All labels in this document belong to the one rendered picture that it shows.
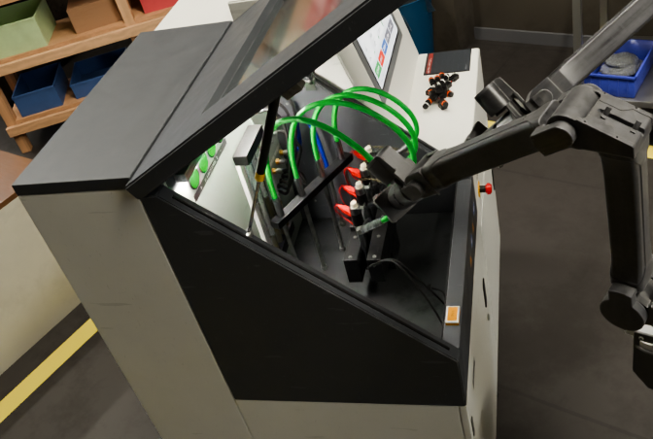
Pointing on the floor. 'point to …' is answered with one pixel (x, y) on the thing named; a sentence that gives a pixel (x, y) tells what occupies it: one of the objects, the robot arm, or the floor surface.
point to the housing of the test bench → (158, 50)
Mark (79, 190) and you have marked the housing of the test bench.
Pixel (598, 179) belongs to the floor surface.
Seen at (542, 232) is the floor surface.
